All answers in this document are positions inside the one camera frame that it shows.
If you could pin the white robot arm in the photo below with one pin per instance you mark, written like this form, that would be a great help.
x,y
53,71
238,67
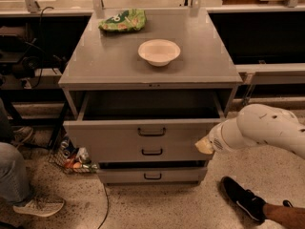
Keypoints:
x,y
256,125

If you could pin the white sneaker left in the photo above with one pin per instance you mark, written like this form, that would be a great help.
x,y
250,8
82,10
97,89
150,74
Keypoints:
x,y
41,207

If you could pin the grey bottom drawer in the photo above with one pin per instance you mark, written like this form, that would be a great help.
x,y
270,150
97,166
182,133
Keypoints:
x,y
153,175

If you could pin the grey top drawer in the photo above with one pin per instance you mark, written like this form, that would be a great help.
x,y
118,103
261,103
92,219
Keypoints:
x,y
144,126

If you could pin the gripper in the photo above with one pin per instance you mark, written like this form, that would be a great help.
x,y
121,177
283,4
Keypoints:
x,y
215,139

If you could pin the grey middle drawer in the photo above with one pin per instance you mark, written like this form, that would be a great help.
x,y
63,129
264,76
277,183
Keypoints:
x,y
141,153

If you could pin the grey drawer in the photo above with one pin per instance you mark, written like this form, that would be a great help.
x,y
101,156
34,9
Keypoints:
x,y
153,175
141,153
144,126

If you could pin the wire basket with items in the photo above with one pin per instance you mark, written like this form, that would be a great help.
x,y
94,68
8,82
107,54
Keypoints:
x,y
70,159

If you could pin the white sneaker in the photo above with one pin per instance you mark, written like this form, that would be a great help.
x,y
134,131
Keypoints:
x,y
23,134
41,207

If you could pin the dark machinery on left shelf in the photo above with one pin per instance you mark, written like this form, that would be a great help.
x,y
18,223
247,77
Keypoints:
x,y
22,58

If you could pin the grey metal drawer cabinet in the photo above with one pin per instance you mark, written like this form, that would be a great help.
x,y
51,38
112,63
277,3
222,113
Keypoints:
x,y
107,61

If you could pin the bare lower leg right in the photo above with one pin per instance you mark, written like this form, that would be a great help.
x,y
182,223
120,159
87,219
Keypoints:
x,y
288,217

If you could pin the jeans leg left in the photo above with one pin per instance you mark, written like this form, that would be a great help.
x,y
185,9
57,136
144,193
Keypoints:
x,y
14,184

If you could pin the black sneaker right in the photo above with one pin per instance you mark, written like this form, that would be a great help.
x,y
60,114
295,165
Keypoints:
x,y
251,204

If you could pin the white bowl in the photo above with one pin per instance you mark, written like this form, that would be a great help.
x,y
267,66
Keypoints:
x,y
159,52

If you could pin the green chip bag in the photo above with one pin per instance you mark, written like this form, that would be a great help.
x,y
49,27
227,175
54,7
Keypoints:
x,y
125,21

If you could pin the black top drawer handle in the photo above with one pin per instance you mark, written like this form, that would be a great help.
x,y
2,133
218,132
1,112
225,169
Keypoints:
x,y
151,132

